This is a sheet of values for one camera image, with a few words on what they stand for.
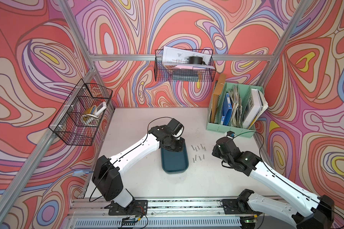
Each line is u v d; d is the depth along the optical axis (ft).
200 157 3.00
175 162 2.90
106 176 1.35
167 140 1.81
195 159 2.98
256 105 2.85
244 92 3.34
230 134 2.23
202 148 3.15
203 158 3.01
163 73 3.32
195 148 3.15
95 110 2.49
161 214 2.36
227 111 2.99
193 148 3.15
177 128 2.04
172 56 2.83
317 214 1.25
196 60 2.70
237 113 3.06
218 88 2.88
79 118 2.28
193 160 2.98
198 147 3.15
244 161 1.71
